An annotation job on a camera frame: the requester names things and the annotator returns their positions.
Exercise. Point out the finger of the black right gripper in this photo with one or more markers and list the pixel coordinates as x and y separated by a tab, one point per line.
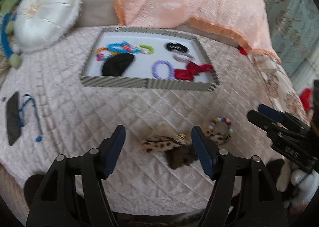
263	122
286	119

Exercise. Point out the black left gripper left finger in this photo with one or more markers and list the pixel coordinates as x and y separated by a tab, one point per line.
72	194

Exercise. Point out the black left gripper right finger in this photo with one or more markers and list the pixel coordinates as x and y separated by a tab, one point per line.
243	193

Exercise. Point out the red fabric bow clip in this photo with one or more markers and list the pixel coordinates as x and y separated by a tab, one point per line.
192	69

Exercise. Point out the leopard print brown scrunchie bow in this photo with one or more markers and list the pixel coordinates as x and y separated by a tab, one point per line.
177	148

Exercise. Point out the black scrunchie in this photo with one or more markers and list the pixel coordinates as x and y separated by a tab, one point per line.
176	47

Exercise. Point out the black velvet pouch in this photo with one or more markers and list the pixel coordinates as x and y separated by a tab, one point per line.
117	65

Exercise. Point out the black smartphone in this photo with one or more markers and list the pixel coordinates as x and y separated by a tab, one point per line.
13	119

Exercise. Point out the striped white tray box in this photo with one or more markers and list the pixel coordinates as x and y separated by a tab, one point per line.
153	66

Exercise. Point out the round white satin cushion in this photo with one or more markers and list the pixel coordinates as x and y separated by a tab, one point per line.
41	23

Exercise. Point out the green blue plush toy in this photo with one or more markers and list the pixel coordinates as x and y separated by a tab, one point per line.
8	17

